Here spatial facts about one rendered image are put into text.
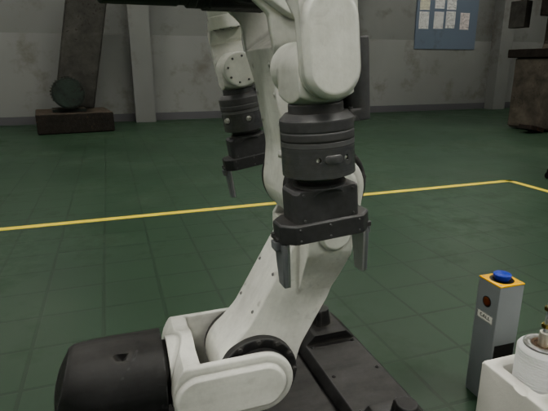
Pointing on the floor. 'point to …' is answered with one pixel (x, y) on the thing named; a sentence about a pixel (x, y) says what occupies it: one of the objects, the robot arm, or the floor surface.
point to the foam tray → (506, 389)
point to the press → (528, 74)
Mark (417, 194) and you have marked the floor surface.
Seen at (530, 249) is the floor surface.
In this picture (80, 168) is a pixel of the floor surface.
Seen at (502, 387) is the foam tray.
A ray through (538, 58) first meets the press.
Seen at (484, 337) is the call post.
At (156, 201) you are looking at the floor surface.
